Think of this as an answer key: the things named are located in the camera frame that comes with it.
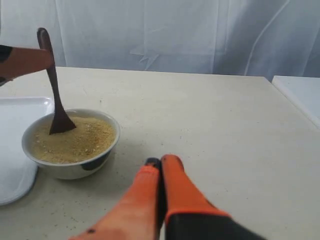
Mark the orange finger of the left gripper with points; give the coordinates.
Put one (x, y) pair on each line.
(18, 61)

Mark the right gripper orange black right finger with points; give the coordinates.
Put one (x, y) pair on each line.
(190, 216)

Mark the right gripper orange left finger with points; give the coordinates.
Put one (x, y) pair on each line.
(135, 216)

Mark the dark red wooden spoon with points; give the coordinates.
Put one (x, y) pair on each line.
(61, 122)

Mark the yellow grain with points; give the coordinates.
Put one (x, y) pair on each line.
(91, 137)

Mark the white bowl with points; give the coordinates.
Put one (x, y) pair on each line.
(77, 170)

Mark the white plastic tray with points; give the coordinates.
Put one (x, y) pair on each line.
(17, 172)

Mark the white backdrop curtain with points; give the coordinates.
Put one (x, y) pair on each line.
(226, 37)

